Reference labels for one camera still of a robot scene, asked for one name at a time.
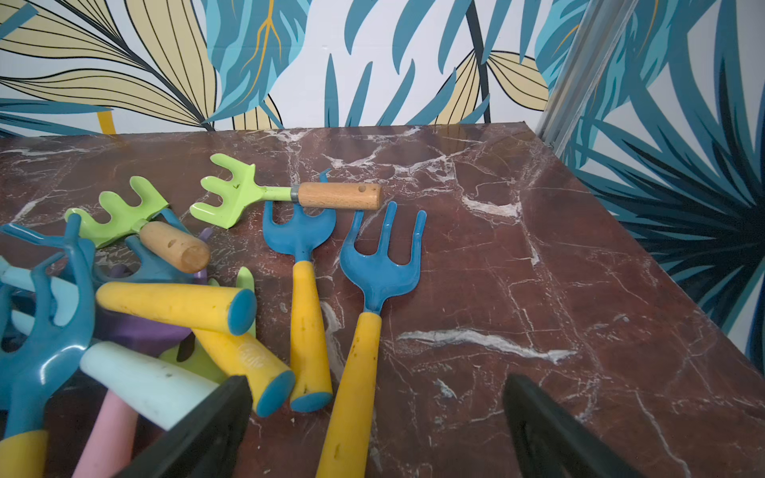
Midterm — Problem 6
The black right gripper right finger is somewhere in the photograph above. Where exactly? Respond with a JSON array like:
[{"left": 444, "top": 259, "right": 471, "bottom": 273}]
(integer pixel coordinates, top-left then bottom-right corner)
[{"left": 503, "top": 374, "right": 641, "bottom": 477}]

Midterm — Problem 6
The green rake wooden handle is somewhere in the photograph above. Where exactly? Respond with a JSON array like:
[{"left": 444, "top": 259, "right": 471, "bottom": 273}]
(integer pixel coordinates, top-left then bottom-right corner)
[
  {"left": 65, "top": 176, "right": 210, "bottom": 274},
  {"left": 189, "top": 153, "right": 383, "bottom": 229}
]

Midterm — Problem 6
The green rake wooden handle far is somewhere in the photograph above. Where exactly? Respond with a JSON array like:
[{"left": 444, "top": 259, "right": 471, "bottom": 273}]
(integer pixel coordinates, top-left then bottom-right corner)
[{"left": 189, "top": 153, "right": 383, "bottom": 229}]

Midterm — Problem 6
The green rake wooden handle near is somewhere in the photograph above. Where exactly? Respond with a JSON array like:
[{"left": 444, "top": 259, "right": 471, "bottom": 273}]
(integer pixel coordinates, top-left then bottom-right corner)
[{"left": 65, "top": 176, "right": 210, "bottom": 274}]

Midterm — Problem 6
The blue fork yellow handle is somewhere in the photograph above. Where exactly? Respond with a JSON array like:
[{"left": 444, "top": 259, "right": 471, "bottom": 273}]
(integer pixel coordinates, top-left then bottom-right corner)
[
  {"left": 316, "top": 201, "right": 428, "bottom": 477},
  {"left": 262, "top": 201, "right": 337, "bottom": 413}
]

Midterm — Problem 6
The green shovel wooden handle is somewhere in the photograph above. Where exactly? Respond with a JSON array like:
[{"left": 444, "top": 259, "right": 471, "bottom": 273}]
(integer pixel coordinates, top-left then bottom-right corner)
[{"left": 159, "top": 266, "right": 257, "bottom": 384}]

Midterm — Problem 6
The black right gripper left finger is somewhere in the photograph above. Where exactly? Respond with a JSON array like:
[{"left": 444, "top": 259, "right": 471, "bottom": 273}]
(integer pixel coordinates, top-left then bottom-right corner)
[{"left": 118, "top": 376, "right": 253, "bottom": 477}]

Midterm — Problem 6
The blue rake yellow handle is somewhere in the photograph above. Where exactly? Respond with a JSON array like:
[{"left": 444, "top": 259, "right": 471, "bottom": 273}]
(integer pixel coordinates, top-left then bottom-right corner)
[
  {"left": 96, "top": 210, "right": 257, "bottom": 336},
  {"left": 192, "top": 329, "right": 296, "bottom": 418}
]

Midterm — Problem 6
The aluminium frame post right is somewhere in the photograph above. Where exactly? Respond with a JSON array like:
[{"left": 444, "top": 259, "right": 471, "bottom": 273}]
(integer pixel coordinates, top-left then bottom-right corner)
[{"left": 537, "top": 1, "right": 638, "bottom": 159}]

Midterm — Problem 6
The light blue fork white handle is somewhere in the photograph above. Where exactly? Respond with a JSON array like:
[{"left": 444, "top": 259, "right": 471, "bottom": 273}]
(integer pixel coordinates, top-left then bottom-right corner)
[{"left": 8, "top": 290, "right": 218, "bottom": 430}]

